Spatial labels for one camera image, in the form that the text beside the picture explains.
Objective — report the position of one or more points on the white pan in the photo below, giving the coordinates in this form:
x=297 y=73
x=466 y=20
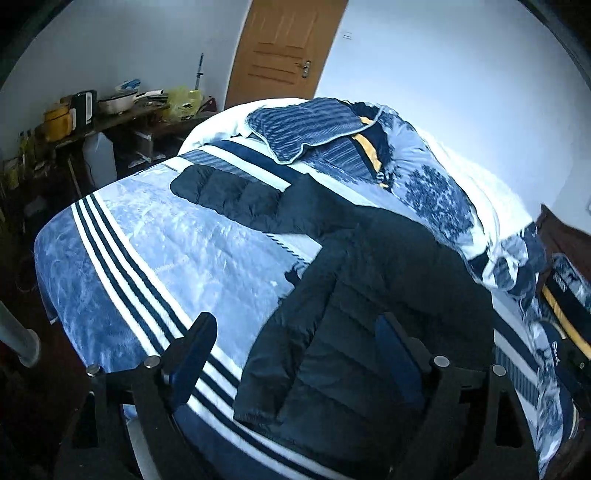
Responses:
x=117 y=102

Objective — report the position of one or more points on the black electric kettle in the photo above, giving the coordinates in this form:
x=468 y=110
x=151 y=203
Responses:
x=85 y=108

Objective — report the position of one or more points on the yellow plastic bag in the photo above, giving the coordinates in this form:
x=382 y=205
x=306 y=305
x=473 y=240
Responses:
x=184 y=101

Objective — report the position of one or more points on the blue white striped blanket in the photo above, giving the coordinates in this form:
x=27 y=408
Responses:
x=161 y=240

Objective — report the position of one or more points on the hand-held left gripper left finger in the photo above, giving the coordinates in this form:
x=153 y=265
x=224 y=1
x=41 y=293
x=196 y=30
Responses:
x=189 y=355

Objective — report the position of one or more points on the dark puffer jacket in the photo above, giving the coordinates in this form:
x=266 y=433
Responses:
x=369 y=277

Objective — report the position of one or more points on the brown wooden door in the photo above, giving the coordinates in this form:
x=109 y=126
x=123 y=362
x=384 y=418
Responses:
x=281 y=46

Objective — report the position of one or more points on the brown wooden headboard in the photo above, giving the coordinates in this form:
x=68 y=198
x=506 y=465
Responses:
x=565 y=230

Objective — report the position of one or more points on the blue striped pillow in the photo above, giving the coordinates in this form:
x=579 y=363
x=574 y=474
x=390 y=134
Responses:
x=295 y=129

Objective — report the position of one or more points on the blue floral print quilt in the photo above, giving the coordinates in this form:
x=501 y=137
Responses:
x=429 y=194

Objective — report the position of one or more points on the yellow bottles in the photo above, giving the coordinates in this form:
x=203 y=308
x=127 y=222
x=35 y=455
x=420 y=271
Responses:
x=21 y=152

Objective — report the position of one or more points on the dark wooden table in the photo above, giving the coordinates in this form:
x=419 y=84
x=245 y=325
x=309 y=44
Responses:
x=120 y=119

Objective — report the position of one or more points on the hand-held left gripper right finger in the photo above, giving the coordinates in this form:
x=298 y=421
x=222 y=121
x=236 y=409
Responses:
x=397 y=355

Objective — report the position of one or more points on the yellow pot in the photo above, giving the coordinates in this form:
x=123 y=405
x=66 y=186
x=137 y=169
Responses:
x=58 y=123

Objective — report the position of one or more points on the grey pipe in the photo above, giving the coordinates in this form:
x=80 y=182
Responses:
x=18 y=334

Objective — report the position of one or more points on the white plastic jug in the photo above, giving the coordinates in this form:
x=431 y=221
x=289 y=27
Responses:
x=99 y=159

